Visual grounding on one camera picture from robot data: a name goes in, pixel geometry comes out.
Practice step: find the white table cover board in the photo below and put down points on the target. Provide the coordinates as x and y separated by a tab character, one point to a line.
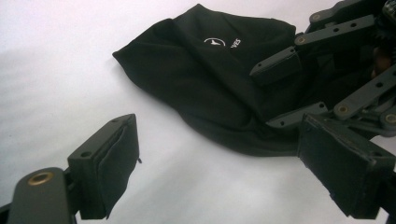
62	62

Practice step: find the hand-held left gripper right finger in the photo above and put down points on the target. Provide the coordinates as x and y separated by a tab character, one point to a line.
345	168

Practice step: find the black pants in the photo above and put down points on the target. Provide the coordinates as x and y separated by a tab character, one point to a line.
193	81

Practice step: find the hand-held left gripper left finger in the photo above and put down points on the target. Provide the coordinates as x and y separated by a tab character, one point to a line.
106	168

